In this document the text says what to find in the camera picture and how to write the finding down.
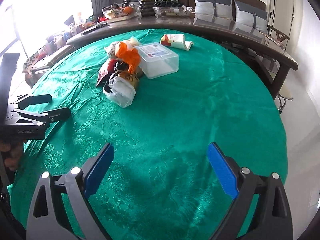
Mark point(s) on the glass fruit tray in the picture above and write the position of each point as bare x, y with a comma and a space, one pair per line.
171, 8

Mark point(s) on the black clear plastic wrapper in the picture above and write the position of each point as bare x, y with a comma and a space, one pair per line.
120, 92

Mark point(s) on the clear plastic lidded box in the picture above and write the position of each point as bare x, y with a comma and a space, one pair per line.
157, 60

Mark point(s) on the long dark wooden table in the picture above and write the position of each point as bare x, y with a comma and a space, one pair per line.
226, 32

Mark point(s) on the red snack wrapper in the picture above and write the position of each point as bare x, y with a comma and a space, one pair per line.
105, 72

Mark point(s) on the white dotted wrapper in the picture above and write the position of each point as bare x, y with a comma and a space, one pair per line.
111, 50

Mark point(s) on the green satin tablecloth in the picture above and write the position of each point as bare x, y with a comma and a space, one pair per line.
160, 184

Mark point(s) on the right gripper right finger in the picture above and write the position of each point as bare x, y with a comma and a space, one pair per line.
272, 216

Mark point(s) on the grey white cushion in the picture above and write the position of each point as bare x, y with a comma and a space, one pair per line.
216, 8
251, 16

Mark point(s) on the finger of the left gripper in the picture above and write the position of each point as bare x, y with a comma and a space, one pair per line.
23, 101
40, 119

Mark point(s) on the left hand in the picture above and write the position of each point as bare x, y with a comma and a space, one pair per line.
15, 152

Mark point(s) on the small rolling stool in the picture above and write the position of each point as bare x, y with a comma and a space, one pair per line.
283, 96

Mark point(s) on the orange plastic wrapper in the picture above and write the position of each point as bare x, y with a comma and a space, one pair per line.
129, 55

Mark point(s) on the dark green yellow snack bag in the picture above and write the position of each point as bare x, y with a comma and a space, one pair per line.
132, 79

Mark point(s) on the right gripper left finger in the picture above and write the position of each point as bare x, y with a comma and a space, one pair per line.
47, 218

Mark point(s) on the white red carton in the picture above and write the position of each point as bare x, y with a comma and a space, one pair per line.
176, 41

